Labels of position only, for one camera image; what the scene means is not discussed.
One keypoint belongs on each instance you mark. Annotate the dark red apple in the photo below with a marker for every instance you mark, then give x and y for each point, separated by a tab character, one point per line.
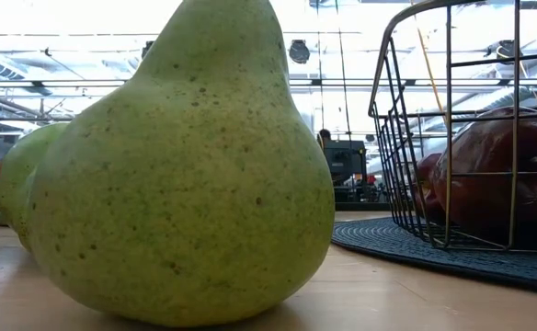
484	156

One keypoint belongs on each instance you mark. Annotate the green pear with stem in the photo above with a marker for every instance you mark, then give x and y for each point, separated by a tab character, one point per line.
18	174

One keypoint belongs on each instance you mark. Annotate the person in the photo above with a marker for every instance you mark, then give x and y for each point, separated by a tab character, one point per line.
324	134

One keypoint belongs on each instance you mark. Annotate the black background monitor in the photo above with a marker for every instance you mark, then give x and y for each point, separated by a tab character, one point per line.
346	158

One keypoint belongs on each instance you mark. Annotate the round dark blue placemat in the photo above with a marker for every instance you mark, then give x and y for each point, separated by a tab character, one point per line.
379	239

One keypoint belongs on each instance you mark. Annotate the black aluminium table frame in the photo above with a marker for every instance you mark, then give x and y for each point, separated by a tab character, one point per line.
360	207

